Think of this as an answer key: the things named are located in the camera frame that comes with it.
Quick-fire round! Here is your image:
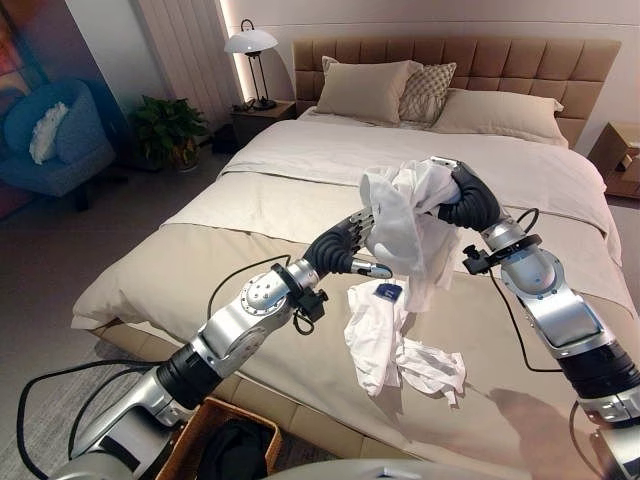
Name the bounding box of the light wooden nightstand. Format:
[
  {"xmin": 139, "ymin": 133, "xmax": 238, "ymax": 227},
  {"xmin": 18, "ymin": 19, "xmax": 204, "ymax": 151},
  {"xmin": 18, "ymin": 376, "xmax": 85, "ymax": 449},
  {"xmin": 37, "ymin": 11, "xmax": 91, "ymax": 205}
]
[{"xmin": 587, "ymin": 120, "xmax": 640, "ymax": 197}]

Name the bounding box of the green potted plant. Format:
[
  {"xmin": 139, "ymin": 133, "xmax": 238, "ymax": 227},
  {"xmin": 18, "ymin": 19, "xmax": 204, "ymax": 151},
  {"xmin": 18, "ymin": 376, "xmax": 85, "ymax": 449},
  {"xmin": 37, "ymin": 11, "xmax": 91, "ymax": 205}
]
[{"xmin": 128, "ymin": 94, "xmax": 211, "ymax": 173}]

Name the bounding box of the black garment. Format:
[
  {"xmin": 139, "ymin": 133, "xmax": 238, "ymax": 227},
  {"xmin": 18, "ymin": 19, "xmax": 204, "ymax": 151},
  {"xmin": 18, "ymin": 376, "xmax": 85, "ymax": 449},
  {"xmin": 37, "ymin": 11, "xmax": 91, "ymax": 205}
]
[{"xmin": 194, "ymin": 418, "xmax": 277, "ymax": 480}]

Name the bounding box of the colourful wall painting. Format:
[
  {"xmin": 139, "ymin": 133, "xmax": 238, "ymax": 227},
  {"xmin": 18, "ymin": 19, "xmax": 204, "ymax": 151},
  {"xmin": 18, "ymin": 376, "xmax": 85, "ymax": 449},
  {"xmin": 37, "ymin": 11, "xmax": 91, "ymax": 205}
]
[{"xmin": 0, "ymin": 0, "xmax": 51, "ymax": 99}]

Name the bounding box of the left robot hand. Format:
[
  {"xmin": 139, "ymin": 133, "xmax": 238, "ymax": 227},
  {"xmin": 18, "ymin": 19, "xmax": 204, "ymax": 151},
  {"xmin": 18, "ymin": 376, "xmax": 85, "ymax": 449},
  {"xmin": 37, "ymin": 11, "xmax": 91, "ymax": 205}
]
[{"xmin": 301, "ymin": 207, "xmax": 393, "ymax": 282}]

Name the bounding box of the brown wicker basket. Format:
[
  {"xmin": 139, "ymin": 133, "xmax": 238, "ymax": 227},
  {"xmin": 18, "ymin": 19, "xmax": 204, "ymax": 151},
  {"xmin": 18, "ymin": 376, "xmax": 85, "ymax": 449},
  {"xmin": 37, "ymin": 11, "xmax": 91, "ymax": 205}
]
[{"xmin": 152, "ymin": 396, "xmax": 284, "ymax": 480}]

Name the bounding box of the beige bed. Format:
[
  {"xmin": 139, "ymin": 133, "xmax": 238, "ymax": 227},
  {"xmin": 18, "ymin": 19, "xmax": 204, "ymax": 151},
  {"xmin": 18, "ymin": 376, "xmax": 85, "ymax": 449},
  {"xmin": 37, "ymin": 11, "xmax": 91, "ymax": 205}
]
[{"xmin": 70, "ymin": 106, "xmax": 640, "ymax": 480}]

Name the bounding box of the tan tufted headboard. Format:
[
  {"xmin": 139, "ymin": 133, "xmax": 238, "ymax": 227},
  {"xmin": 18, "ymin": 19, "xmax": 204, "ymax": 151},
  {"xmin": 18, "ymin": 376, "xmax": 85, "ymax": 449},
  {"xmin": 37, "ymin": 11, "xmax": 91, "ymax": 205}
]
[{"xmin": 291, "ymin": 37, "xmax": 622, "ymax": 149}]

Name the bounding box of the plain beige pillow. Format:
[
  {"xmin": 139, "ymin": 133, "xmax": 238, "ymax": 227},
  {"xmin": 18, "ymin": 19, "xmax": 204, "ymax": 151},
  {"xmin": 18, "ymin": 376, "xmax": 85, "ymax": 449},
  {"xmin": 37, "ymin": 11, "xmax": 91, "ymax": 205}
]
[
  {"xmin": 313, "ymin": 55, "xmax": 424, "ymax": 126},
  {"xmin": 430, "ymin": 87, "xmax": 569, "ymax": 148}
]

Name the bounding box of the white shirt with blue tag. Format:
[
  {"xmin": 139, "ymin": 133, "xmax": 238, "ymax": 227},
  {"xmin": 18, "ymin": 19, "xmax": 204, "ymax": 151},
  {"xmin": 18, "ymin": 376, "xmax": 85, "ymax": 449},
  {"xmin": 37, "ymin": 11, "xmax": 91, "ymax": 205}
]
[{"xmin": 342, "ymin": 279, "xmax": 467, "ymax": 407}]

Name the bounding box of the white dome table lamp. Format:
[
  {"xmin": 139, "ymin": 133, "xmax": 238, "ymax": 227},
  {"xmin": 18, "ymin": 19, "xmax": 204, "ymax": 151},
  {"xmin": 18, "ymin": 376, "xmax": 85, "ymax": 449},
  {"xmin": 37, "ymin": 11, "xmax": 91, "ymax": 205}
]
[{"xmin": 223, "ymin": 18, "xmax": 279, "ymax": 111}]

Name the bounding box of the patterned beige cushion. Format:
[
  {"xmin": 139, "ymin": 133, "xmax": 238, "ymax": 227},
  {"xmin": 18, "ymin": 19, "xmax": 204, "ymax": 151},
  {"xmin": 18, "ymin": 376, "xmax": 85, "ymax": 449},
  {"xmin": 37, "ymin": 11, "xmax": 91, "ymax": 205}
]
[{"xmin": 398, "ymin": 61, "xmax": 458, "ymax": 126}]

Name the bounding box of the blue armchair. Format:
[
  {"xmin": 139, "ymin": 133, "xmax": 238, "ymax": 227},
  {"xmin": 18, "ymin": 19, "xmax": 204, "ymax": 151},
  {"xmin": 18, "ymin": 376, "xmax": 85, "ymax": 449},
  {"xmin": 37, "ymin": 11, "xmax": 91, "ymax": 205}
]
[{"xmin": 0, "ymin": 78, "xmax": 118, "ymax": 211}]

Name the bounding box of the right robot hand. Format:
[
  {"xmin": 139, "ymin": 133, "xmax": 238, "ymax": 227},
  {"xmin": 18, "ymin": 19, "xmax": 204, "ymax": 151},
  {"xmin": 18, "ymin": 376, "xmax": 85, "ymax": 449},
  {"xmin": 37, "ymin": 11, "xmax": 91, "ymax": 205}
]
[{"xmin": 430, "ymin": 155, "xmax": 502, "ymax": 233}]

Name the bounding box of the white fluffy cushion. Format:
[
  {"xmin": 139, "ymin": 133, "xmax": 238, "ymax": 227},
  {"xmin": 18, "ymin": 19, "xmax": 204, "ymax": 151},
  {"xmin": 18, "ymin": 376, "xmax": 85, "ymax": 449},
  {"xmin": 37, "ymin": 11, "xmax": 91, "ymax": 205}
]
[{"xmin": 28, "ymin": 101, "xmax": 70, "ymax": 166}]

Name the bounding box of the dark wooden nightstand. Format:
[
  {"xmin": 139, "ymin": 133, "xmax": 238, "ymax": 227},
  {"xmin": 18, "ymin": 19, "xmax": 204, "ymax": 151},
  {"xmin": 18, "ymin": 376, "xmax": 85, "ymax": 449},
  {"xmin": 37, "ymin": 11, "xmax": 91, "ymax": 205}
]
[{"xmin": 230, "ymin": 99, "xmax": 299, "ymax": 149}]

